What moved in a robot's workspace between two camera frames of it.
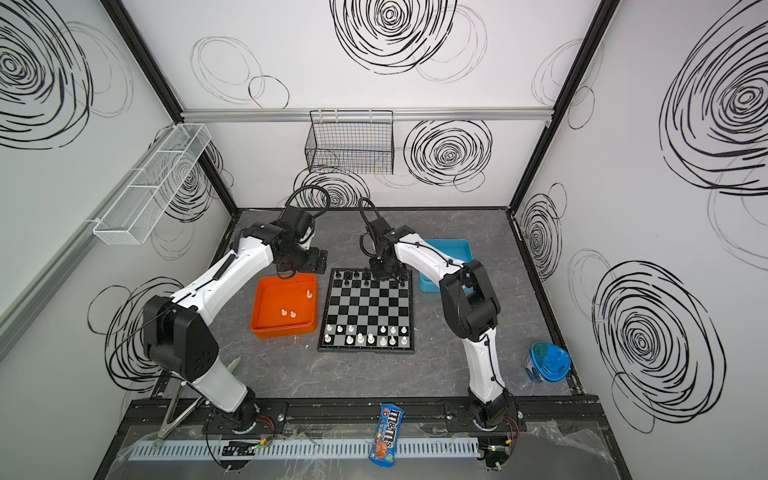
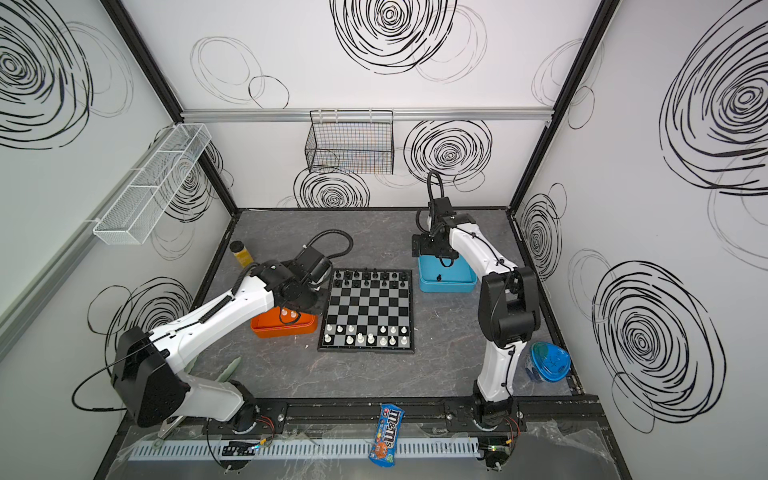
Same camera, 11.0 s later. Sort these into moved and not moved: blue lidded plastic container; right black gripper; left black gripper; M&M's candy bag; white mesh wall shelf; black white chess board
Moved: left black gripper; right black gripper
Not moved: M&M's candy bag; black white chess board; blue lidded plastic container; white mesh wall shelf
